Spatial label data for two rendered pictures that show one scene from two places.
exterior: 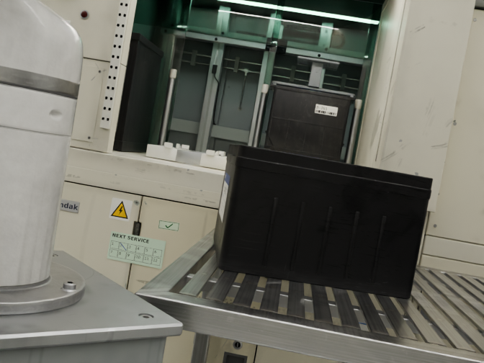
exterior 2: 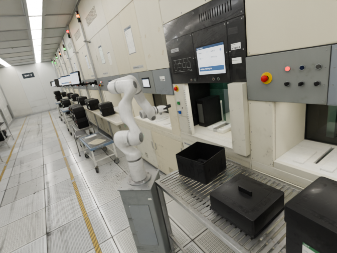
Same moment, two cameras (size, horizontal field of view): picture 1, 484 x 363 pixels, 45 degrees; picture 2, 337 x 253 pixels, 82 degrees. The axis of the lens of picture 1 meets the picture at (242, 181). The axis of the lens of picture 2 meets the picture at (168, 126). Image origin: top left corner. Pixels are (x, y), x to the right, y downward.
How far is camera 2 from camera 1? 129 cm
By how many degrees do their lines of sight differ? 56
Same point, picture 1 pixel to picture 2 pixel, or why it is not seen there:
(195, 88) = not seen: hidden behind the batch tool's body
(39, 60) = (131, 159)
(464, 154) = (255, 140)
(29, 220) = (136, 174)
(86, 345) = (140, 190)
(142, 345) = (147, 190)
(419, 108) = (236, 130)
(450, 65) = (241, 119)
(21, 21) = (128, 156)
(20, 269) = (137, 179)
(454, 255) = (259, 166)
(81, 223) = not seen: hidden behind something
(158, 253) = not seen: hidden behind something
